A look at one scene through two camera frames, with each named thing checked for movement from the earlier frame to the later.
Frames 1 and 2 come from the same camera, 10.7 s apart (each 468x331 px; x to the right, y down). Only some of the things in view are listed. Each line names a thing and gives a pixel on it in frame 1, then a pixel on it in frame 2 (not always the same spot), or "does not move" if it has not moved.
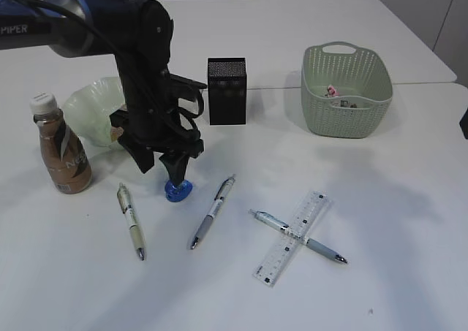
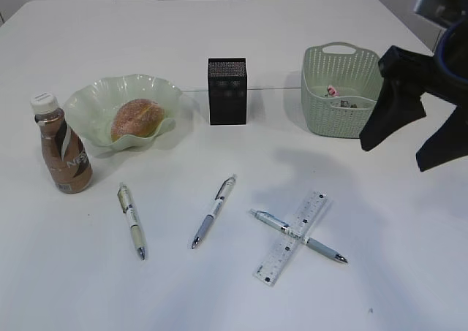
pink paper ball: [332, 91] does not move
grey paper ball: [344, 104] does not move
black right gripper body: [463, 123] → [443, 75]
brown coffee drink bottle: [62, 146] does not move
